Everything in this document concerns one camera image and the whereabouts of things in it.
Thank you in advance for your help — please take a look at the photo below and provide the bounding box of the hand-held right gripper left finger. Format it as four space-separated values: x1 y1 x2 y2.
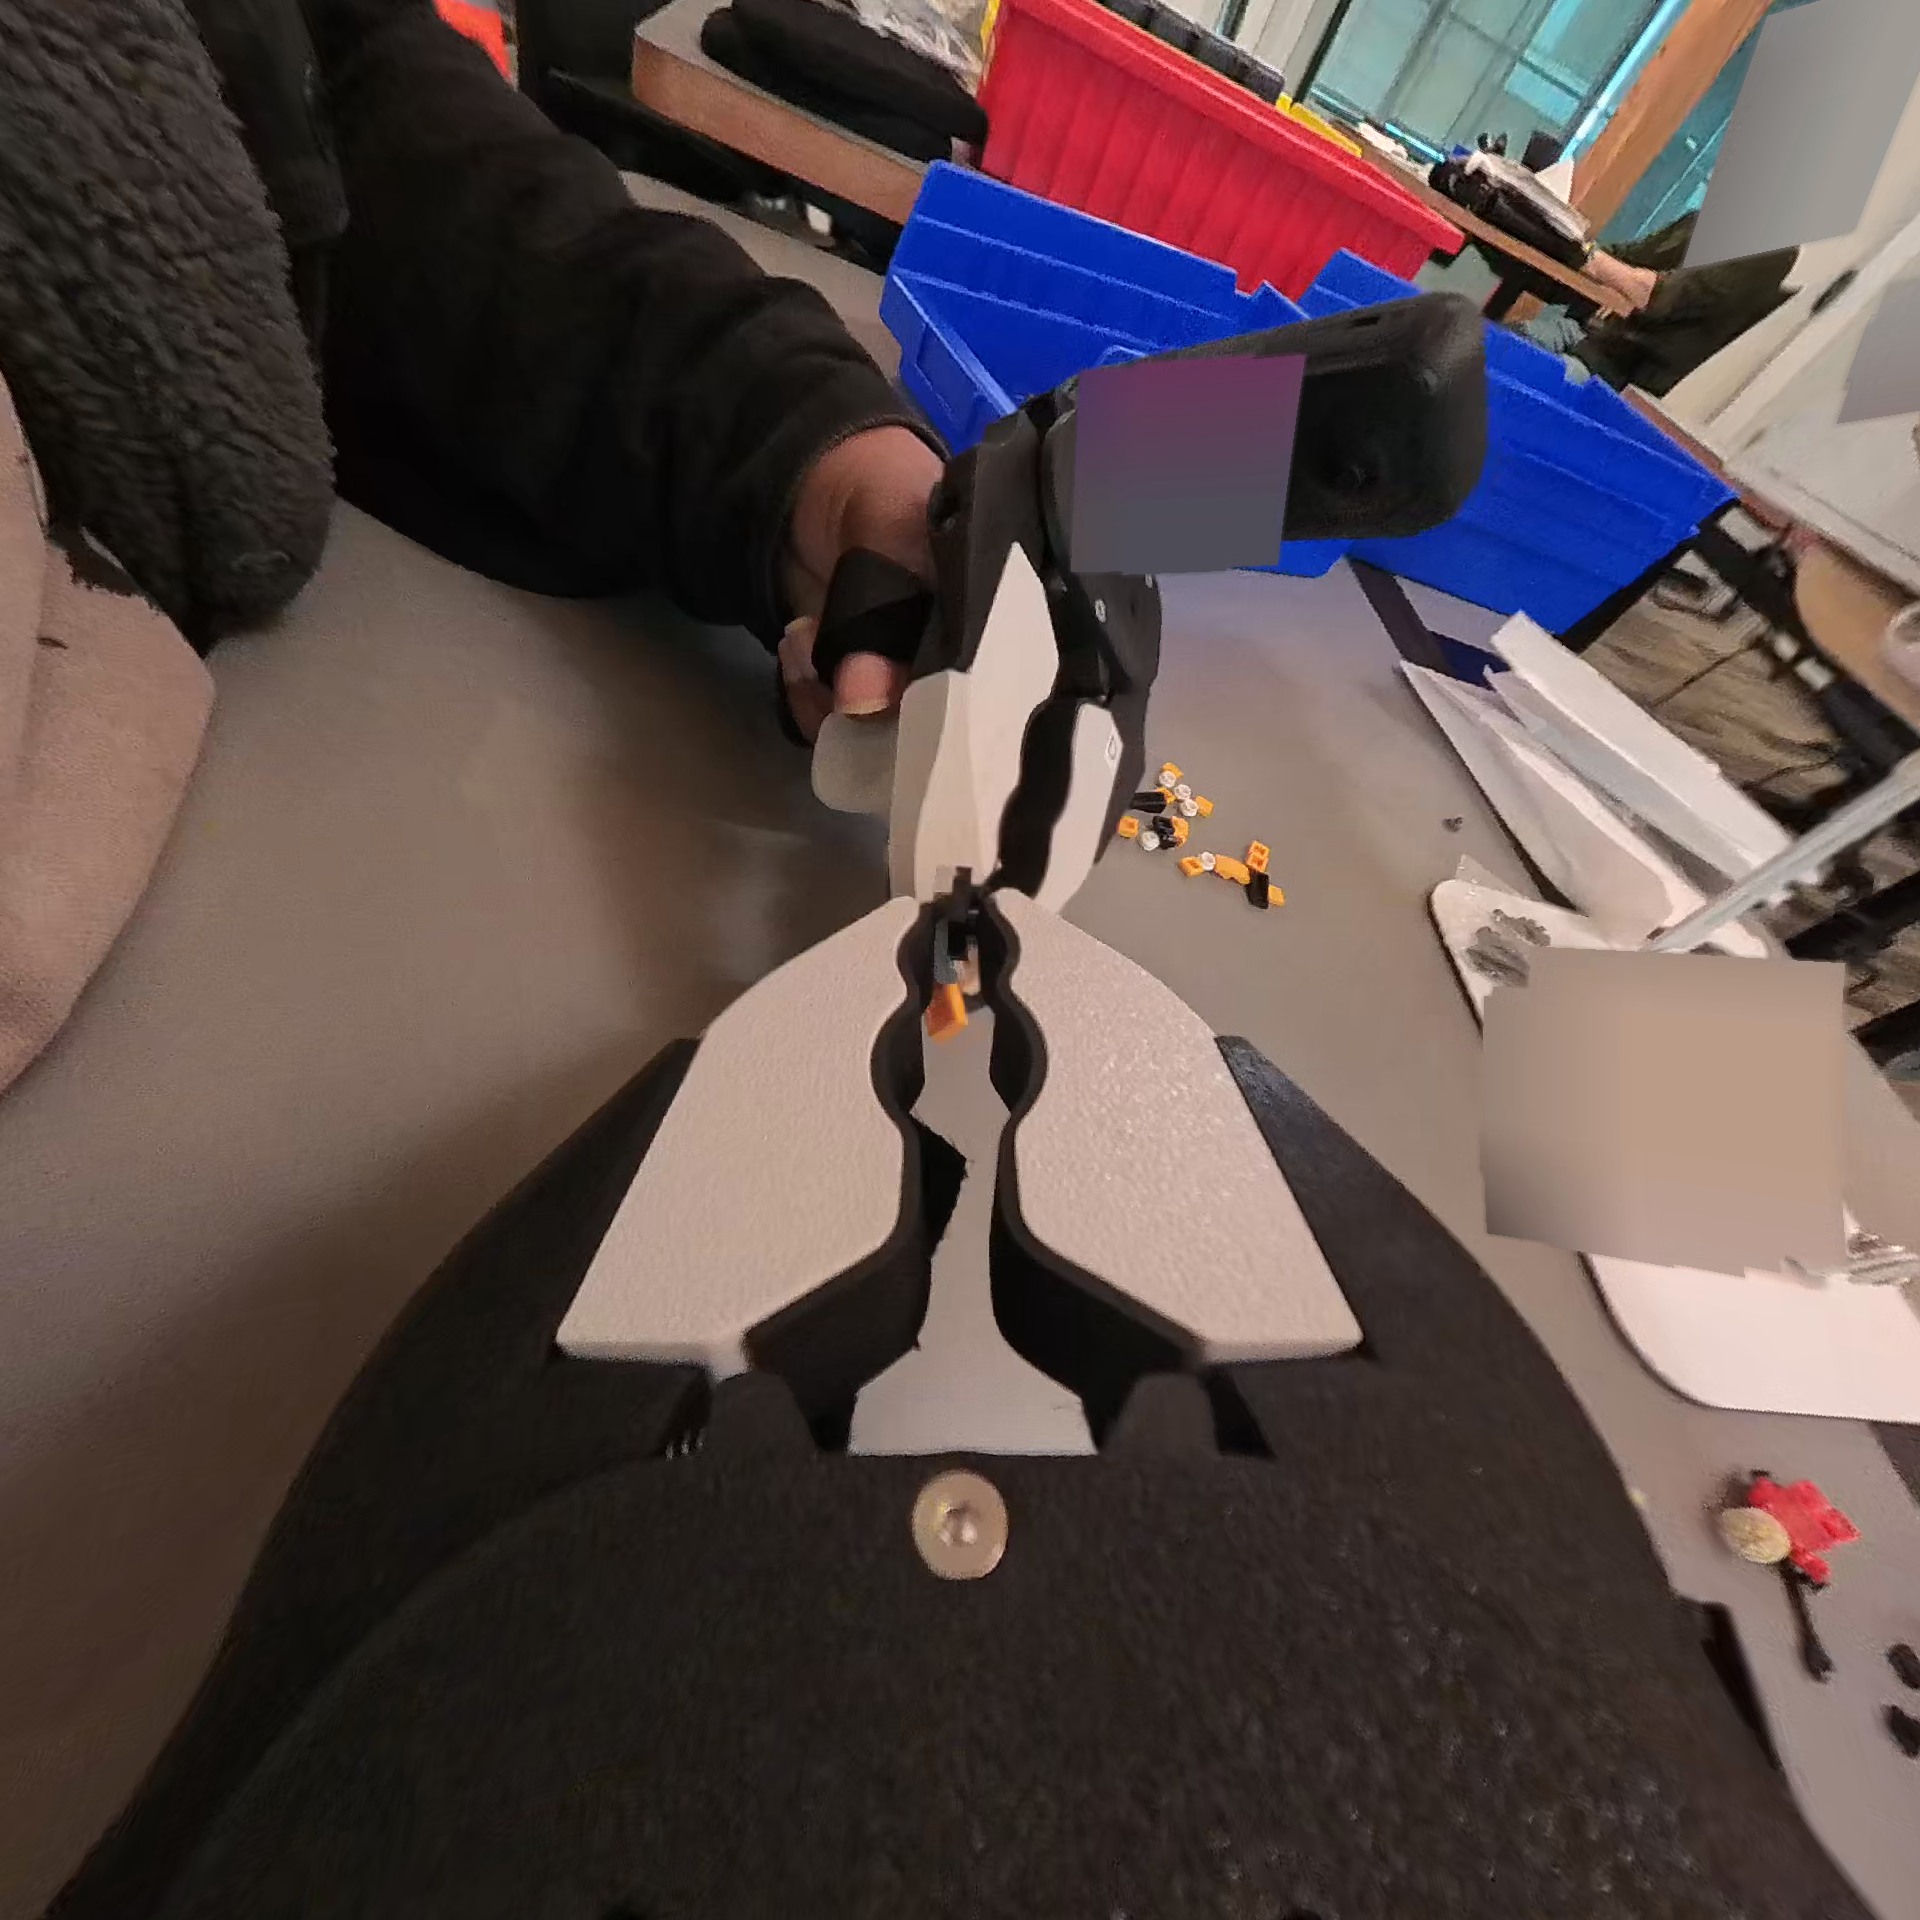
555 895 963 1378

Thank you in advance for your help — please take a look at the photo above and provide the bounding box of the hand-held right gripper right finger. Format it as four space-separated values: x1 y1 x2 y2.
983 891 1365 1366

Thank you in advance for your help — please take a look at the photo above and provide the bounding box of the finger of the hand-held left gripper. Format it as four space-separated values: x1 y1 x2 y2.
1001 698 1128 912
887 543 1088 903

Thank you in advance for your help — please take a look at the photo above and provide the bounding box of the pile of small lego pieces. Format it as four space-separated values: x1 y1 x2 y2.
1117 755 1289 912

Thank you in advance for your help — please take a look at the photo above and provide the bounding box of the small lego subassembly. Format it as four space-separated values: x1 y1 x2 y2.
927 866 999 1040

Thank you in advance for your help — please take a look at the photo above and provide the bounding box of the person's left forearm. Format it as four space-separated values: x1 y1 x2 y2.
323 0 947 623

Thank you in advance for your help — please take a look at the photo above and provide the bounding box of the red and tan lego figure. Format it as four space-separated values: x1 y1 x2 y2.
1716 1474 1863 1585

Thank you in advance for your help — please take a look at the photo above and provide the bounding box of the person's left hand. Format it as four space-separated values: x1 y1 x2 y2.
777 432 950 751

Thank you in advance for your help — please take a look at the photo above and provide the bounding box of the blue plastic storage bin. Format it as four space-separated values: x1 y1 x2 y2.
878 162 1343 577
1304 246 1742 639

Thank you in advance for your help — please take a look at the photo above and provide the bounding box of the red plastic storage bin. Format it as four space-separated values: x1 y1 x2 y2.
975 0 1464 301

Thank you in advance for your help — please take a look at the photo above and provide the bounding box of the white paper bag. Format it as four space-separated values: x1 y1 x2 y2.
1485 613 1795 887
1400 659 1772 961

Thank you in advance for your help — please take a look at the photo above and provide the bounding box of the black bag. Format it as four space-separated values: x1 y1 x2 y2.
701 0 992 143

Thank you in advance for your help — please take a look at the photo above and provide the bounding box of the wooden table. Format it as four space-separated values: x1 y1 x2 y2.
630 6 992 225

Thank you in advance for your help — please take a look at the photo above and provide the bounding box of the beige sweatshirt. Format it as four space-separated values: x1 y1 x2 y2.
0 381 220 1096

